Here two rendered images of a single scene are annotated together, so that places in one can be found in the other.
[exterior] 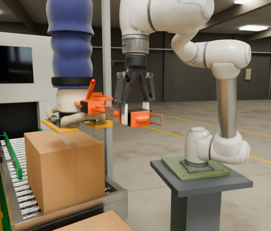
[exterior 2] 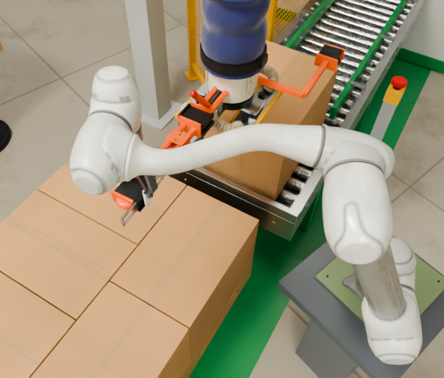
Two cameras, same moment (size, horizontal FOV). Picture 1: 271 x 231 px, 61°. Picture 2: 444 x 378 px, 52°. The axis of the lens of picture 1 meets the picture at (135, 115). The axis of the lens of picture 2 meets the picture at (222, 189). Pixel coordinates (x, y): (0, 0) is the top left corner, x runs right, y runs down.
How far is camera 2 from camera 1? 137 cm
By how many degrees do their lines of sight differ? 65
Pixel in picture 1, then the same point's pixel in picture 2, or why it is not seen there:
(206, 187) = (316, 316)
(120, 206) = (281, 223)
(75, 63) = (214, 40)
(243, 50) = (334, 240)
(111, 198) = (271, 208)
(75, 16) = not seen: outside the picture
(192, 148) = not seen: hidden behind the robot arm
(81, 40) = (225, 10)
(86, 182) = (253, 168)
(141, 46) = not seen: hidden behind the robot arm
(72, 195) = (234, 169)
